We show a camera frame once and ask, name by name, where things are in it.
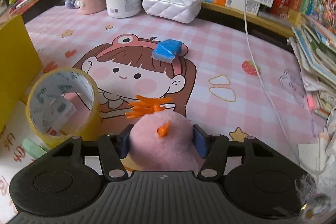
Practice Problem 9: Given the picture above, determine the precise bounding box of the pink plush chick toy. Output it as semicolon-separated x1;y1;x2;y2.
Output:
126;95;203;173

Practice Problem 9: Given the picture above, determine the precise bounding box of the green tape roll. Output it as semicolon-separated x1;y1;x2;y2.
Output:
22;138;47;160

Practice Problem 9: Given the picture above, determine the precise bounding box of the pink cartoon desk mat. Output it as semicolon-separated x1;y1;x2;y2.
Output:
1;6;311;223

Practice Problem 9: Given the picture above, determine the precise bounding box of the blue wrapped eraser block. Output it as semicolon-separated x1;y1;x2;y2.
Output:
151;39;183;64

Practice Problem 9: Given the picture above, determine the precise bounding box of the yellow cardboard box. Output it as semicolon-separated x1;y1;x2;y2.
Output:
0;15;42;128

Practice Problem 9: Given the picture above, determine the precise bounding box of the white quilted purse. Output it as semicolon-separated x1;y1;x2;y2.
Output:
142;0;202;24

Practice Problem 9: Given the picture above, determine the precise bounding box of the stack of papers and booklets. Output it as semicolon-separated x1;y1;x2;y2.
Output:
288;15;335;119

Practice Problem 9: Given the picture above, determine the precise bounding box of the orange white box lower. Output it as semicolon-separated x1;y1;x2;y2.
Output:
204;0;260;15

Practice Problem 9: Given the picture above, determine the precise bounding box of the white charging cable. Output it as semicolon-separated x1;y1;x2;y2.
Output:
239;0;289;140

